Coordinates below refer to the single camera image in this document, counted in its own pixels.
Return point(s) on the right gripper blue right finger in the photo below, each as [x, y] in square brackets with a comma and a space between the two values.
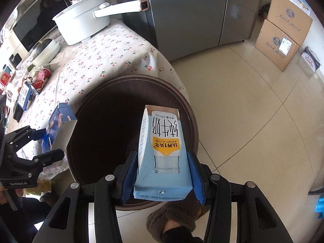
[198, 177]

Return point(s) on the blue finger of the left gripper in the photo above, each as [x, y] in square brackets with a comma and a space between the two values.
[49, 158]
[24, 135]

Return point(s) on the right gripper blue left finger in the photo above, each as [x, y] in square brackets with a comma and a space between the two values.
[129, 176]

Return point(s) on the light blue milk carton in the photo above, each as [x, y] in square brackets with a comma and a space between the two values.
[163, 172]

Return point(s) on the blue white paper box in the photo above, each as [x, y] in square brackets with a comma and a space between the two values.
[59, 129]

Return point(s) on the red drink can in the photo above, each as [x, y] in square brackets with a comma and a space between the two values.
[41, 79]

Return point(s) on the dark brown trash bin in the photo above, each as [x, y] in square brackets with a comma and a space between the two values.
[108, 129]

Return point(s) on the brown fuzzy slipper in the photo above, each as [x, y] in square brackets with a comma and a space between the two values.
[175, 220]

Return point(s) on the small blue carton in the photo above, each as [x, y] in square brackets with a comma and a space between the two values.
[27, 95]

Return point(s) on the white stacked bowls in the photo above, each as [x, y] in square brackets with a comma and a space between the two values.
[47, 55]

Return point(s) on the dark green pumpkin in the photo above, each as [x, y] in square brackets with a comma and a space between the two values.
[42, 45]

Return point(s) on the black microwave oven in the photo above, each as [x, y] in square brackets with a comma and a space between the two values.
[35, 20]

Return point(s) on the white electric cooking pot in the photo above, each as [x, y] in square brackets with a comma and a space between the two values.
[84, 18]

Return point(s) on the cherry print tablecloth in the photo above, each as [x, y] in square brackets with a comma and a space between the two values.
[115, 51]

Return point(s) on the lower cardboard box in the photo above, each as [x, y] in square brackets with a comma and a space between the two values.
[276, 45]

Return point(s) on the grey refrigerator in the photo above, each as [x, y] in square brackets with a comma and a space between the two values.
[178, 28]

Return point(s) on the upper cardboard box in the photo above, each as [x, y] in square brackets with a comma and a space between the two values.
[290, 19]

